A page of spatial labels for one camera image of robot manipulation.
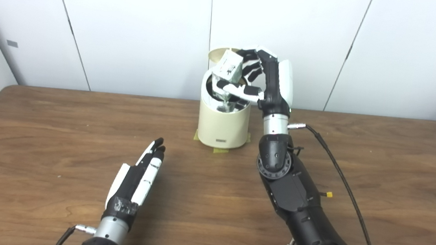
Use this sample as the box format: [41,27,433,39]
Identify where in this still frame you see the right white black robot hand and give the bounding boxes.
[213,43,298,120]

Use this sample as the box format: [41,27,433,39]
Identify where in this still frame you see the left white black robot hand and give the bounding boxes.
[101,133,167,228]

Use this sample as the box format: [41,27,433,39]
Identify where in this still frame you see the green white milk carton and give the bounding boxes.
[209,48,245,105]

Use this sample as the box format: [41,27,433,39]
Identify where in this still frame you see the round cream bin lid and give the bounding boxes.
[207,46,241,74]

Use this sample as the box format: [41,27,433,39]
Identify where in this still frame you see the cream-colored bin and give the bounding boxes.
[195,68,254,150]

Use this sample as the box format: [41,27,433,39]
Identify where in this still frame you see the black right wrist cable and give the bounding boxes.
[278,122,395,245]

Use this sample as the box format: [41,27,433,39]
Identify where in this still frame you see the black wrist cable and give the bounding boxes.
[53,222,97,245]
[278,122,395,245]

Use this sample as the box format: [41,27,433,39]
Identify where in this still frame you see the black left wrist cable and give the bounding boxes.
[53,222,97,245]

